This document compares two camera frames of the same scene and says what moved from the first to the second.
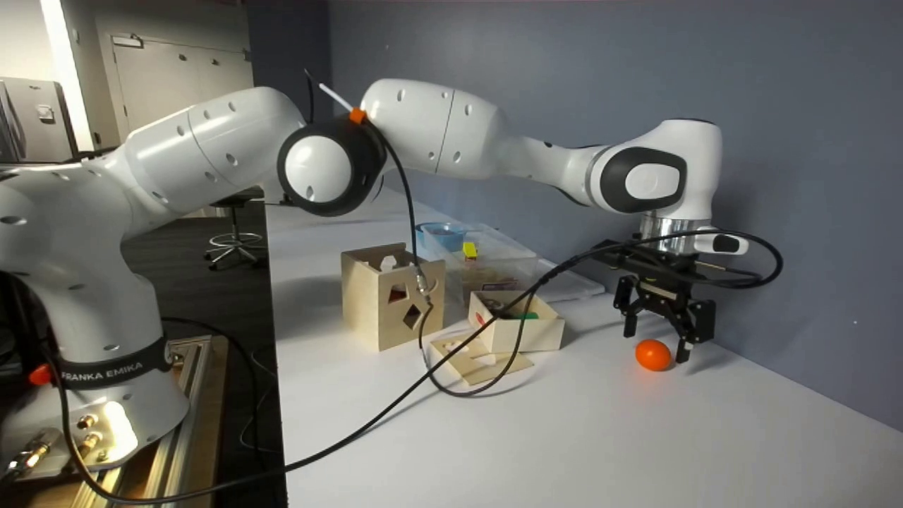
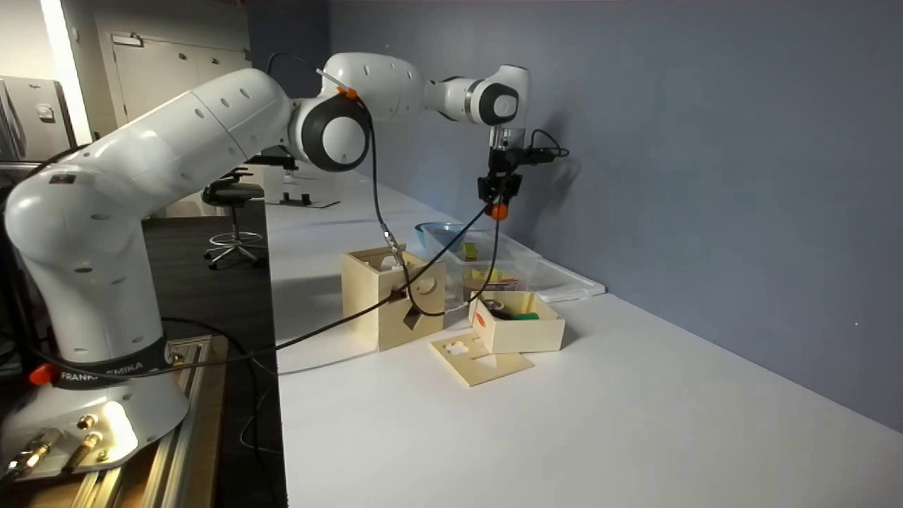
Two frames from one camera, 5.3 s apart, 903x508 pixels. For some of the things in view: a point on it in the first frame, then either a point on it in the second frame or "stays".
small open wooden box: (516, 319) stays
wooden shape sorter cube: (383, 297) stays
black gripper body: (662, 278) → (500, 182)
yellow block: (471, 250) stays
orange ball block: (653, 353) → (497, 209)
